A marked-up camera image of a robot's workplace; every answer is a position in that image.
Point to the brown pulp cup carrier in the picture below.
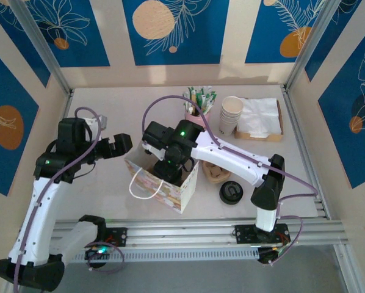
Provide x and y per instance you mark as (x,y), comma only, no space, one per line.
(216,175)

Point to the white patterned paper bag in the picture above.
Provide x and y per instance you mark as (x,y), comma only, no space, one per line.
(170,195)

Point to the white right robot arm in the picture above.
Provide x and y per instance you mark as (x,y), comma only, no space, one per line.
(231,158)

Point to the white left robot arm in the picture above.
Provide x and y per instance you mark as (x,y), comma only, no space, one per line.
(33,219)

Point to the pink holder cup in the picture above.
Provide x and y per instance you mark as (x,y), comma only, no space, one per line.
(189,117)

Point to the green white sugar sachet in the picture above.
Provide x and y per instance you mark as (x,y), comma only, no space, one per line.
(191,92)
(208,91)
(213,97)
(186,105)

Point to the stacked white paper cup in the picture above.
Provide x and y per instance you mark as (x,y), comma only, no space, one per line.
(232,105)
(230,120)
(229,129)
(230,123)
(231,117)

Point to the brown wooden napkin tray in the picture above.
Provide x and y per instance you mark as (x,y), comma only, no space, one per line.
(258,138)

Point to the black plastic cup lid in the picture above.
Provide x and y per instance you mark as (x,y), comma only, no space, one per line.
(231,192)

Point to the white napkin stack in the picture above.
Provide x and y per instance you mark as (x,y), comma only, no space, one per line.
(274,131)

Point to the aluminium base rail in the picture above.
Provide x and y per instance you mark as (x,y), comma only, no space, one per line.
(176,232)

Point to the aluminium frame post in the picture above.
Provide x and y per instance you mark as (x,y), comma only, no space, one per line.
(313,42)
(41,42)

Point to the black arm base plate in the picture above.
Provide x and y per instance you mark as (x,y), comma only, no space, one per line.
(118,236)
(243,234)

